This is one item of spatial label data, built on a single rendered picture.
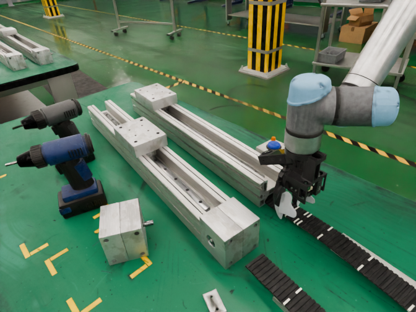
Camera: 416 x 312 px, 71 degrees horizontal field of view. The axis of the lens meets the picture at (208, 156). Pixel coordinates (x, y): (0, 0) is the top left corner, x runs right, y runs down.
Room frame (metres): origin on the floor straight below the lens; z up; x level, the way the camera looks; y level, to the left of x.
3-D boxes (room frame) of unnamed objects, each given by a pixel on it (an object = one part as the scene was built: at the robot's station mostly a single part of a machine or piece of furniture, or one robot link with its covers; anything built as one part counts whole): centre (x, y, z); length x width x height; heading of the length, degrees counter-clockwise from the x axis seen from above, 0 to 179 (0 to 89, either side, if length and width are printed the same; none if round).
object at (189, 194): (0.82, 0.21, 0.82); 0.80 x 0.10 x 0.09; 34
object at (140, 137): (0.82, 0.21, 0.87); 0.16 x 0.11 x 0.07; 34
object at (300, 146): (0.53, -0.21, 1.02); 0.08 x 0.08 x 0.05
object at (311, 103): (0.53, -0.21, 1.10); 0.09 x 0.08 x 0.11; 77
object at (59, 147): (0.62, 0.39, 0.89); 0.20 x 0.08 x 0.22; 113
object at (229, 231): (0.46, -0.05, 0.83); 0.12 x 0.09 x 0.10; 124
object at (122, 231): (0.48, 0.20, 0.83); 0.11 x 0.10 x 0.10; 103
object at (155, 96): (1.13, 0.20, 0.87); 0.16 x 0.11 x 0.07; 34
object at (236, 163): (0.93, 0.06, 0.82); 0.80 x 0.10 x 0.09; 34
